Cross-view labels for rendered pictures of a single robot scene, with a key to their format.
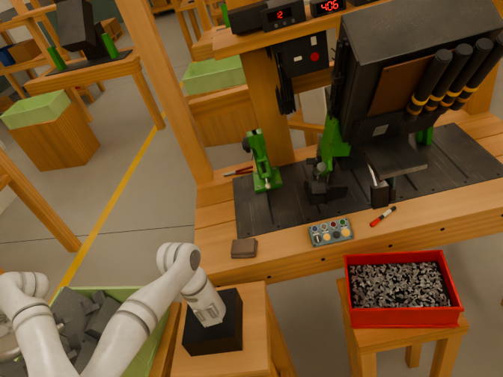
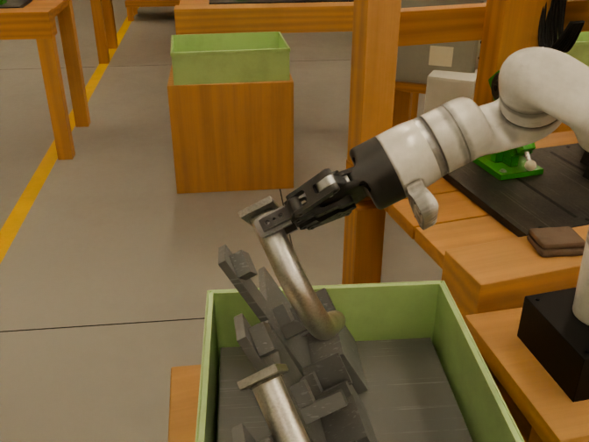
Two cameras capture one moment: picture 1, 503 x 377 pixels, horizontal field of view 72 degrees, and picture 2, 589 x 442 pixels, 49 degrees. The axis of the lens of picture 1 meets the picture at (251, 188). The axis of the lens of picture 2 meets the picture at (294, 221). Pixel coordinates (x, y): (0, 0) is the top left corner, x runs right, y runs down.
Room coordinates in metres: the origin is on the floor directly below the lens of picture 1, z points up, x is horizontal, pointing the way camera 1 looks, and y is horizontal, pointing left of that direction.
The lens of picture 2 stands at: (0.06, 1.07, 1.59)
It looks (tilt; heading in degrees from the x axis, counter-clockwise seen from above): 28 degrees down; 336
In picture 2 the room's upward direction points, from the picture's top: straight up
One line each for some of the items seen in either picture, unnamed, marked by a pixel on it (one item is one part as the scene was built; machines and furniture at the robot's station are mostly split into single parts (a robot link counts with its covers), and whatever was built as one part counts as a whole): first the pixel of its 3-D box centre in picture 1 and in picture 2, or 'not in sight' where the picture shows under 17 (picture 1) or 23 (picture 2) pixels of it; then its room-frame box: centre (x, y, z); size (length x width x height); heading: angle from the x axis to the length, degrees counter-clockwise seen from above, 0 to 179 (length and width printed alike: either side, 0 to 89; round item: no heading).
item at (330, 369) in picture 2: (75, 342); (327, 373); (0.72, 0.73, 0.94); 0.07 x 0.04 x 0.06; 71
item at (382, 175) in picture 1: (380, 143); not in sight; (1.03, -0.52, 1.11); 0.39 x 0.16 x 0.03; 174
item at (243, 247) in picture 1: (244, 247); (557, 241); (0.91, 0.10, 0.91); 0.10 x 0.08 x 0.03; 71
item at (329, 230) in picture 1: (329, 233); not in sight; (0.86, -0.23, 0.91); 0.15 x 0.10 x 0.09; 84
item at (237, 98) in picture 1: (325, 75); (586, 14); (1.50, -0.49, 1.23); 1.30 x 0.05 x 0.09; 84
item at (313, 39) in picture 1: (303, 50); not in sight; (1.35, -0.36, 1.43); 0.17 x 0.12 x 0.15; 84
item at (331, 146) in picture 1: (337, 136); not in sight; (1.08, -0.37, 1.17); 0.13 x 0.12 x 0.20; 84
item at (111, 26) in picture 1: (99, 35); not in sight; (10.12, 2.57, 0.22); 1.20 x 0.81 x 0.44; 166
